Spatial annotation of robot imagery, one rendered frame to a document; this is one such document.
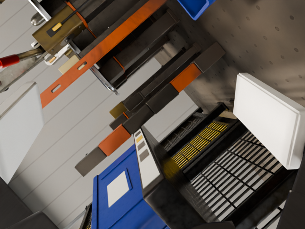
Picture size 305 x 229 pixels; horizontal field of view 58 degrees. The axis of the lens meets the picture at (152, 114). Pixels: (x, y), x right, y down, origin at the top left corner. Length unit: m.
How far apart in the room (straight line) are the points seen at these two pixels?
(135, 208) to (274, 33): 0.39
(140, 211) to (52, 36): 0.49
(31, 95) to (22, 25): 2.89
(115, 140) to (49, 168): 2.14
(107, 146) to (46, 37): 0.31
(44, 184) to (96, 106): 0.89
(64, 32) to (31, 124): 0.58
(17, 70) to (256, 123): 0.69
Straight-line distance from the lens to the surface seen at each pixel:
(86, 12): 0.75
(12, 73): 0.80
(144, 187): 0.29
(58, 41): 0.74
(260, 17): 0.56
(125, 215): 0.43
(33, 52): 0.77
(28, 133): 0.17
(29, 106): 0.17
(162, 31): 0.88
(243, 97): 0.18
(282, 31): 0.55
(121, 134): 0.72
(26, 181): 2.93
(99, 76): 0.80
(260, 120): 0.16
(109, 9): 0.93
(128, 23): 0.77
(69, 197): 2.83
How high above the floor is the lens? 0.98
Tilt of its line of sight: 2 degrees down
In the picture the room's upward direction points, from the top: 131 degrees counter-clockwise
